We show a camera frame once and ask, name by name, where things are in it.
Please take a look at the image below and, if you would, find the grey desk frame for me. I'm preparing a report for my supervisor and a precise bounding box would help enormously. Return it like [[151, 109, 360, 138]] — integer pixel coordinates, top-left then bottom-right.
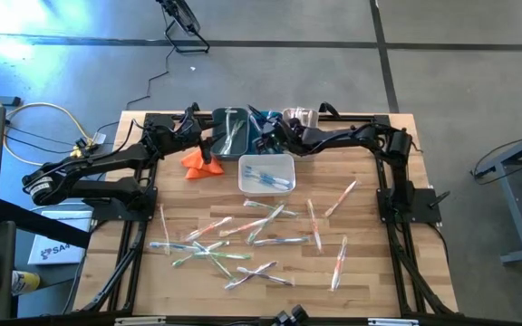
[[473, 124, 522, 266]]

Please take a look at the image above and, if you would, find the orange cloth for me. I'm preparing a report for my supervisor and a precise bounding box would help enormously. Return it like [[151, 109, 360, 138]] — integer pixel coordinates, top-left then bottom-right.
[[180, 148, 225, 181]]

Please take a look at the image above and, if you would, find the slate grey plastic bin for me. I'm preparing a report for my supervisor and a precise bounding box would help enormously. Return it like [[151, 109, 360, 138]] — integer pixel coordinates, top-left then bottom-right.
[[210, 106, 251, 162]]

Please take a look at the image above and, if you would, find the yellow cable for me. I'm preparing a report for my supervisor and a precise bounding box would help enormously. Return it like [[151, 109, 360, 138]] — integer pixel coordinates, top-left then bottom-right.
[[0, 74, 95, 168]]

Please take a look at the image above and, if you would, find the blue toothbrush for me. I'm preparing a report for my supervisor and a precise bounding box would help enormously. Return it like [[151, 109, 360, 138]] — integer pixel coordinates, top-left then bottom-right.
[[244, 174, 289, 191], [242, 166, 292, 185], [252, 235, 311, 248], [241, 164, 295, 187], [149, 240, 204, 253], [244, 171, 285, 190]]

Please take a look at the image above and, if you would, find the black power cable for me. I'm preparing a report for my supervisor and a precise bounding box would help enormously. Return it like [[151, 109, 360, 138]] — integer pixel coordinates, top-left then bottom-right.
[[126, 44, 172, 111]]

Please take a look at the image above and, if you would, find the teal plastic bin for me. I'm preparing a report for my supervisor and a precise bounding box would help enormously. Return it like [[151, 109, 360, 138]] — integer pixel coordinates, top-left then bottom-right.
[[247, 110, 285, 155]]

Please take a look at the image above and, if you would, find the yellow can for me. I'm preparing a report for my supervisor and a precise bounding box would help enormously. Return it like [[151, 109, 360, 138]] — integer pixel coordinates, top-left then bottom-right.
[[10, 270, 42, 296]]

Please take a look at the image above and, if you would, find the yellow cable connector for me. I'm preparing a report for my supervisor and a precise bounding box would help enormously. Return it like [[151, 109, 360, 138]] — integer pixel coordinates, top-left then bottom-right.
[[68, 138, 108, 159]]

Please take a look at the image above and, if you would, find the white box with label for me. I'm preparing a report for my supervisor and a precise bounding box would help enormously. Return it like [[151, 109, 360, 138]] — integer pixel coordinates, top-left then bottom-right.
[[26, 209, 94, 266]]

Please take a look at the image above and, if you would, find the purple toothbrush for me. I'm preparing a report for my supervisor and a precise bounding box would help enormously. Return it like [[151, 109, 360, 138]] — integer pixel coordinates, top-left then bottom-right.
[[236, 265, 296, 288], [223, 260, 279, 292], [248, 112, 265, 137]]

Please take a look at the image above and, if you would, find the translucent clear plastic bin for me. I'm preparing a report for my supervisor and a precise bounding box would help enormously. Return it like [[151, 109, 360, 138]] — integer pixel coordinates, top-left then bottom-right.
[[282, 106, 321, 132]]

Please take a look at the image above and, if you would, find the silver metal bracket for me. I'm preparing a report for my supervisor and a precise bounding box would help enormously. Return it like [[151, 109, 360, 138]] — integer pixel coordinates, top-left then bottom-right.
[[114, 316, 167, 326], [367, 318, 421, 326]]

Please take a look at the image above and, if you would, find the black rounded object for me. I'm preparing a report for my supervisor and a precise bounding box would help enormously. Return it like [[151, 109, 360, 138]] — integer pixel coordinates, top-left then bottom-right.
[[272, 304, 311, 326]]

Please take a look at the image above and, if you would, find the black desk cable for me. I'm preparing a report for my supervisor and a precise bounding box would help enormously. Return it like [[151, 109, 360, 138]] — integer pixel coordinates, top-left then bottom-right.
[[470, 135, 522, 178]]

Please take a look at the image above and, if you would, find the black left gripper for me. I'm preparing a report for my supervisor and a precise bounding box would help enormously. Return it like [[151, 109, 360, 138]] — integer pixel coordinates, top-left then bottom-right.
[[141, 112, 224, 165]]

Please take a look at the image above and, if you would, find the black floor fan stand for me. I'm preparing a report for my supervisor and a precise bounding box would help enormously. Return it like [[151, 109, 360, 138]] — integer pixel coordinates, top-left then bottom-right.
[[155, 0, 211, 54]]

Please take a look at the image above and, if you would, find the green toothbrush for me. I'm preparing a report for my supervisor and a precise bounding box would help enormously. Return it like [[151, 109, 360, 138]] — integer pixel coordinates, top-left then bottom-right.
[[171, 239, 231, 268], [245, 203, 285, 245], [222, 119, 248, 157], [224, 107, 239, 154], [191, 250, 254, 261], [220, 121, 244, 156], [192, 241, 240, 284]]

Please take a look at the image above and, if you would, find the white plastic bin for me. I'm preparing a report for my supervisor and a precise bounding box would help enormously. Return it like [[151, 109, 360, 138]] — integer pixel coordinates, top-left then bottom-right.
[[237, 153, 297, 198]]

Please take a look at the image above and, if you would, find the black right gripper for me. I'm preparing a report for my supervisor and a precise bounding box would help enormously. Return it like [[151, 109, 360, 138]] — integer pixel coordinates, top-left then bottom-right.
[[246, 104, 312, 158]]

